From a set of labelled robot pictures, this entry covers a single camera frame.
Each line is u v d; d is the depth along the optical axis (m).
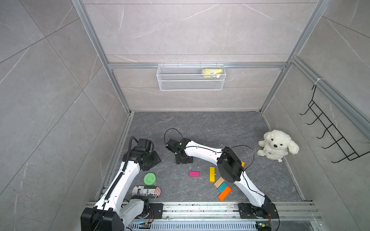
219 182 0.81
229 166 0.55
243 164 0.90
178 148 0.68
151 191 0.76
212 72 0.84
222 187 0.80
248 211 0.73
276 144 0.81
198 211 0.75
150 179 0.80
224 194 0.78
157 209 0.73
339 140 0.62
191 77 1.01
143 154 0.61
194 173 0.86
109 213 0.39
